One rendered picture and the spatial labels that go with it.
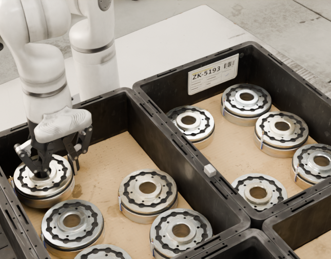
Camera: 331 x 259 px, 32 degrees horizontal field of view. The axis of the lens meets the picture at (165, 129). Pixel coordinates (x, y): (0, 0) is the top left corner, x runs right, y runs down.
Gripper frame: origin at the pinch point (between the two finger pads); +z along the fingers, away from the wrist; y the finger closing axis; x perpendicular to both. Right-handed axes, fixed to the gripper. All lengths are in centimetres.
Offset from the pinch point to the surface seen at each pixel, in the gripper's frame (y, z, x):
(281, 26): -163, 87, -120
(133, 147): -15.9, 4.2, -2.3
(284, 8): -176, 86, -133
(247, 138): -36.3, 4.1, 7.1
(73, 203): 0.9, 1.1, 7.2
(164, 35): -52, 17, -51
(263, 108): -42.1, 0.9, 4.4
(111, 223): -3.6, 4.3, 12.1
